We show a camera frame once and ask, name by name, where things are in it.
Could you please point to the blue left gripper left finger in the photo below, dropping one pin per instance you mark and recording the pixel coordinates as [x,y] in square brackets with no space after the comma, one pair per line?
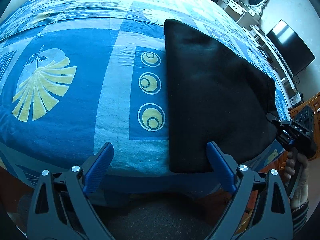
[95,167]

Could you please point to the black flat television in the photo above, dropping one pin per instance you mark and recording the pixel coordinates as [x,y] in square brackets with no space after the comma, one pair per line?
[291,47]

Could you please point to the black pants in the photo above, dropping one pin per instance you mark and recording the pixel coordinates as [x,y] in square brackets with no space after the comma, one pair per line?
[213,95]

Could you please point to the brown wooden cabinet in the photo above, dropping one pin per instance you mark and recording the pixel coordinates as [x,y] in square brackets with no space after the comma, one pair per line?
[277,155]

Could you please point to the white dressing table with mirror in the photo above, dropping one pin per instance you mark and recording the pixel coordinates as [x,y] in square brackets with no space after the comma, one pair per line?
[246,13]

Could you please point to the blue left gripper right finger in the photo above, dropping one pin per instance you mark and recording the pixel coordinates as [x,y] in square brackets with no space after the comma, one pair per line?
[224,167]

